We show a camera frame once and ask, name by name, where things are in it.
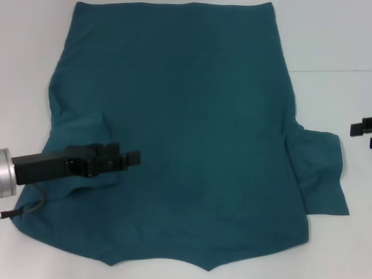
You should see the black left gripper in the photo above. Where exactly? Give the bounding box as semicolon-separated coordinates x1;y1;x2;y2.
13;142;142;185

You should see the teal blue t-shirt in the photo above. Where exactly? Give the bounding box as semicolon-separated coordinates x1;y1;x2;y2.
11;1;350;273

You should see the dark left gripper cable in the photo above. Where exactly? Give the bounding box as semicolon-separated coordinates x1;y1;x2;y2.
0;184;45;219

